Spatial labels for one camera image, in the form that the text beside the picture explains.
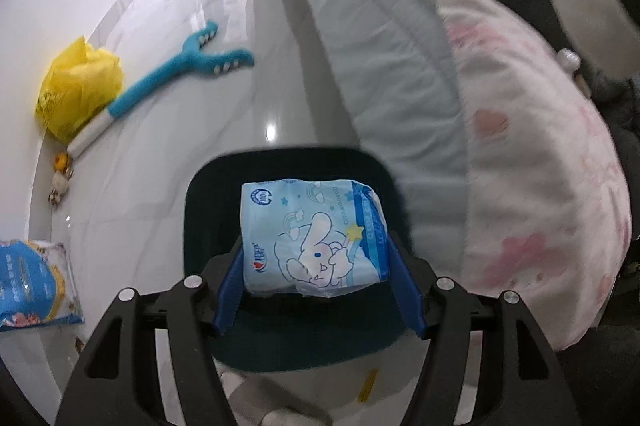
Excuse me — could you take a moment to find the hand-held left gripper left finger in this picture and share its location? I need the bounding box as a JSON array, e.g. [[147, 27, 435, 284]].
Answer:
[[54, 240, 246, 426]]

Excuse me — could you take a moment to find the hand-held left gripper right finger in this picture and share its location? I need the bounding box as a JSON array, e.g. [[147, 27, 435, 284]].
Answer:
[[387, 231, 583, 426]]

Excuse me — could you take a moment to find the dark round waste bin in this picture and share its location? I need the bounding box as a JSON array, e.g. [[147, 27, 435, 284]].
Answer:
[[182, 146, 436, 374]]

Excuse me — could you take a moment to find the blue cartoon tissue packet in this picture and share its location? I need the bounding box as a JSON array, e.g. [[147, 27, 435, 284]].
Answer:
[[241, 179, 391, 299]]

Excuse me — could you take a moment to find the yellow paper strip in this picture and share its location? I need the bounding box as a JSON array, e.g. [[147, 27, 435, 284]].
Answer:
[[357, 368, 379, 403]]

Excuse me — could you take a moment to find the beige cloth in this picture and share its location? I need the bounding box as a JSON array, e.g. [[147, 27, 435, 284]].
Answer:
[[220, 373, 333, 426]]

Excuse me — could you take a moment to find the blue printed plastic bag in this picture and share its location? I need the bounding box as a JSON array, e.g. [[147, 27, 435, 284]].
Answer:
[[0, 239, 86, 332]]

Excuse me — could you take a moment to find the blue forked plush toy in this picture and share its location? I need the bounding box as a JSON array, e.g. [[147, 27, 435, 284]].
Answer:
[[67, 20, 256, 157]]

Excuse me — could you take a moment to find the bed with grey mattress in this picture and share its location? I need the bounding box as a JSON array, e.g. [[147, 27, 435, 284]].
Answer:
[[262, 0, 640, 352]]

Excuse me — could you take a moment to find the yellow plastic bag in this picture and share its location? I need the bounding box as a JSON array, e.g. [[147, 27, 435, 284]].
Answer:
[[35, 35, 123, 144]]

